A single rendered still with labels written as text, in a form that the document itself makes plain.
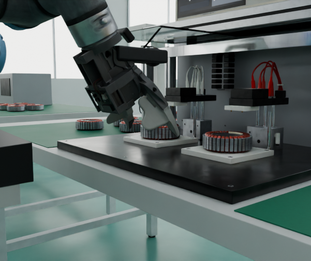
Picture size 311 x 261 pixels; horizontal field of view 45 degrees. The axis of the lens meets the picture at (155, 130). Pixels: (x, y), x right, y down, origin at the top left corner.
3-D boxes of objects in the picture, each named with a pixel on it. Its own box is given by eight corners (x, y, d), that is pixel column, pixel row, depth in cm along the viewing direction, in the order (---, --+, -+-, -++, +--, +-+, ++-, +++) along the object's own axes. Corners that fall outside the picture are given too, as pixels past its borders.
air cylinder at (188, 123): (200, 139, 109) (200, 120, 109) (182, 136, 115) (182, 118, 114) (211, 137, 112) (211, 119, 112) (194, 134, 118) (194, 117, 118)
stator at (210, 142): (230, 156, 78) (230, 138, 78) (192, 148, 87) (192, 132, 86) (262, 149, 85) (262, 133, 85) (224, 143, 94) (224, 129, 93)
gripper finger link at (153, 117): (160, 151, 64) (123, 113, 65) (182, 132, 66) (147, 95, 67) (165, 145, 61) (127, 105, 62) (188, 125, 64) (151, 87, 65)
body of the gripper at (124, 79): (98, 115, 68) (65, 56, 63) (131, 90, 72) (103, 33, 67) (121, 118, 62) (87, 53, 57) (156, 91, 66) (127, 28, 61)
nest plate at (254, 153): (231, 164, 76) (231, 158, 75) (180, 153, 87) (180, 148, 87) (274, 155, 85) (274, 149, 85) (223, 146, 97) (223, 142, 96)
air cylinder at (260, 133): (271, 150, 91) (271, 128, 90) (246, 146, 96) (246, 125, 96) (283, 148, 94) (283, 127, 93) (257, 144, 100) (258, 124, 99)
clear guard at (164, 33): (142, 50, 83) (141, 23, 82) (89, 56, 101) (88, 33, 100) (236, 56, 103) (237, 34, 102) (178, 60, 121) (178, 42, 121)
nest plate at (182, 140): (156, 148, 94) (156, 143, 94) (123, 141, 106) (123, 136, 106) (198, 142, 104) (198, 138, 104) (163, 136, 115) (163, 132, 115)
